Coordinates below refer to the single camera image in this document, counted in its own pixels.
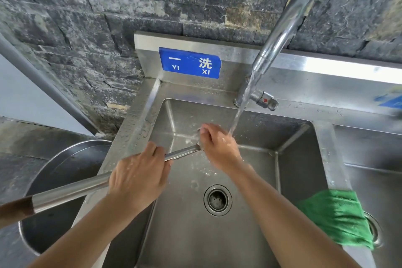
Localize person's right hand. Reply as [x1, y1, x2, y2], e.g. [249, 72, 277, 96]
[199, 123, 244, 174]

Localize person's left hand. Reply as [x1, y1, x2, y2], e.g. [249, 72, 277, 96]
[107, 141, 174, 212]

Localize steel ladle brown wooden handle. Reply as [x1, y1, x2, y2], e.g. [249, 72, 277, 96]
[0, 128, 203, 229]

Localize chrome gooseneck faucet red dot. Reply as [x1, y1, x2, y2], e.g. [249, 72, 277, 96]
[233, 0, 320, 112]

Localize person's right forearm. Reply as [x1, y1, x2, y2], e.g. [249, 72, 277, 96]
[226, 164, 360, 268]

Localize person's left forearm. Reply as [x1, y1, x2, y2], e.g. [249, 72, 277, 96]
[30, 194, 139, 268]

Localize steel sink drain strainer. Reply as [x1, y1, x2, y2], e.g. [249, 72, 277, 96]
[364, 211, 384, 248]
[203, 184, 233, 217]

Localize stainless steel sink unit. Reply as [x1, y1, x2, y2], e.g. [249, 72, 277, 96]
[72, 31, 402, 268]

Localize large steel pot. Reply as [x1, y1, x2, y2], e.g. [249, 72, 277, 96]
[18, 139, 113, 256]

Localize blue rectangular sign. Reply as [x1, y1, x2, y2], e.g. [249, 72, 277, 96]
[158, 47, 222, 79]

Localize bright green cloth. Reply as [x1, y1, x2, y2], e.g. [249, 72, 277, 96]
[296, 189, 375, 250]

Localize blue sign with droplet picture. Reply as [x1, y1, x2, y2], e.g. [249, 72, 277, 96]
[374, 94, 402, 110]

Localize grey metal frame bar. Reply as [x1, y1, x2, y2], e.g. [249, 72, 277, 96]
[0, 33, 98, 136]

